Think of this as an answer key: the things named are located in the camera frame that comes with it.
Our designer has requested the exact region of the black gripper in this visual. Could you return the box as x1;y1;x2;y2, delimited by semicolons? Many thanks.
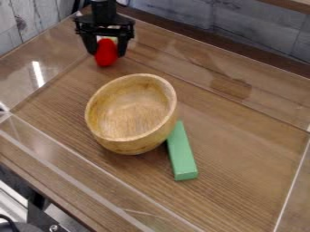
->
73;14;136;57

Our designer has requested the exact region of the red strawberry toy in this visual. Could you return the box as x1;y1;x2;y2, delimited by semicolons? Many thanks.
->
95;38;117;67

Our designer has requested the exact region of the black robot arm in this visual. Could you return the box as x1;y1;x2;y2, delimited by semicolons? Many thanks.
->
73;0;136;57

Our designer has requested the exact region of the wooden bowl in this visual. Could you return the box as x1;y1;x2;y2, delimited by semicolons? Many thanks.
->
84;73;176;155

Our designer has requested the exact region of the green rectangular block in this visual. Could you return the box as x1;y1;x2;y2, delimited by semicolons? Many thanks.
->
167;121;199;181

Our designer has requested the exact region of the black metal stand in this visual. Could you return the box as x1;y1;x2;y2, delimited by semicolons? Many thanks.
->
0;165;61;232

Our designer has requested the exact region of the clear acrylic corner bracket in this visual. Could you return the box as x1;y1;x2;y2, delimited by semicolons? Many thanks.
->
73;13;119;44

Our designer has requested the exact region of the clear acrylic tray wall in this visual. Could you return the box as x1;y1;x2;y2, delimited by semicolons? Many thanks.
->
0;110;203;232

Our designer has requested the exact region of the black cable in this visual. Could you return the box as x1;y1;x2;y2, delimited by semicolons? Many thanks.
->
0;213;21;232

